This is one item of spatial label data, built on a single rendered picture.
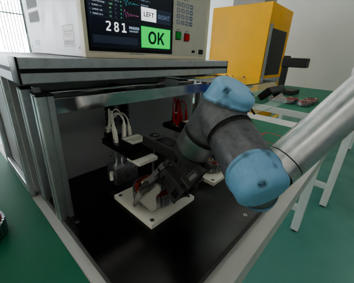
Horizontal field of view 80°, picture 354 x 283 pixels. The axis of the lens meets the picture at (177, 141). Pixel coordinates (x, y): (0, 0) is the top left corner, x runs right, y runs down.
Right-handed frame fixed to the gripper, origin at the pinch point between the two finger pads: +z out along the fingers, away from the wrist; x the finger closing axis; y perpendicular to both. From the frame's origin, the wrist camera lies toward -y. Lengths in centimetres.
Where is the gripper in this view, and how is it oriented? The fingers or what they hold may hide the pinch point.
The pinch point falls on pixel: (153, 191)
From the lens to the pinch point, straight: 57.9
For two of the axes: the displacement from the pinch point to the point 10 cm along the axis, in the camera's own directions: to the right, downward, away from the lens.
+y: 6.1, 7.1, -3.5
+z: -4.0, 6.6, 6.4
